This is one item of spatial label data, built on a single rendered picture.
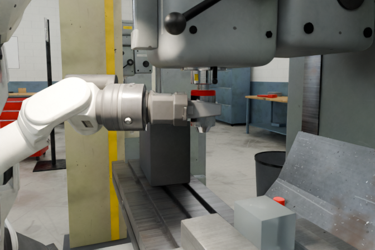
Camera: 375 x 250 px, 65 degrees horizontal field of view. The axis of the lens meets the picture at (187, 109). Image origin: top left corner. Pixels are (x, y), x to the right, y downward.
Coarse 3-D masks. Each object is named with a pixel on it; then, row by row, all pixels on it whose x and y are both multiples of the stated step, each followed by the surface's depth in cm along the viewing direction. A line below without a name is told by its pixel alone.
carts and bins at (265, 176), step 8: (264, 152) 264; (272, 152) 266; (280, 152) 266; (256, 160) 239; (264, 160) 264; (272, 160) 266; (280, 160) 266; (256, 168) 243; (264, 168) 231; (272, 168) 226; (280, 168) 222; (256, 176) 245; (264, 176) 232; (272, 176) 227; (256, 184) 247; (264, 184) 233; (264, 192) 234
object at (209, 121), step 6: (192, 96) 54; (198, 96) 53; (204, 96) 52; (210, 96) 53; (210, 102) 53; (192, 120) 54; (198, 120) 53; (204, 120) 53; (210, 120) 53; (198, 126) 53; (204, 126) 53; (210, 126) 54
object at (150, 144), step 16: (160, 128) 82; (176, 128) 84; (144, 144) 92; (160, 144) 83; (176, 144) 84; (144, 160) 94; (160, 160) 83; (176, 160) 85; (160, 176) 84; (176, 176) 85
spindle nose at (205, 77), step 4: (192, 72) 53; (196, 72) 52; (200, 72) 52; (204, 72) 52; (208, 72) 52; (212, 72) 53; (192, 76) 53; (200, 76) 52; (204, 76) 52; (208, 76) 52; (212, 76) 53; (192, 80) 53; (200, 80) 52; (204, 80) 52; (208, 80) 52
